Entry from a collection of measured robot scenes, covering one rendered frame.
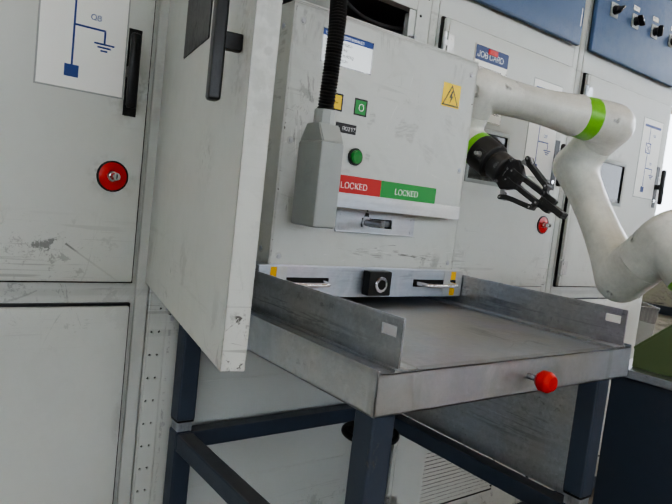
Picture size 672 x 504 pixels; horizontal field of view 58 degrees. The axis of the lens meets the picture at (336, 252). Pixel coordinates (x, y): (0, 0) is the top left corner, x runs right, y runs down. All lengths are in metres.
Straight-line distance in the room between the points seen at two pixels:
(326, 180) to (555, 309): 0.55
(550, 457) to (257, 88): 0.95
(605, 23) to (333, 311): 1.74
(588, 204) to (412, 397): 1.13
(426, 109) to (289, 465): 0.93
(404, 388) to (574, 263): 1.58
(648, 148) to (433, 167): 1.46
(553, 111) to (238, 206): 1.18
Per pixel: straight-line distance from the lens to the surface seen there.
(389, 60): 1.26
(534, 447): 1.37
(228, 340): 0.72
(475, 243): 1.87
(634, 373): 1.53
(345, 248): 1.19
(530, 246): 2.09
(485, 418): 1.43
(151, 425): 1.41
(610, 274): 1.69
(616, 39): 2.45
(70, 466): 1.37
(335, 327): 0.87
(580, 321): 1.26
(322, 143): 1.01
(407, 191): 1.29
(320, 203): 1.01
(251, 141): 0.70
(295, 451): 1.62
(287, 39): 1.14
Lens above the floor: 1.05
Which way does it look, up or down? 5 degrees down
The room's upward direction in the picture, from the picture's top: 6 degrees clockwise
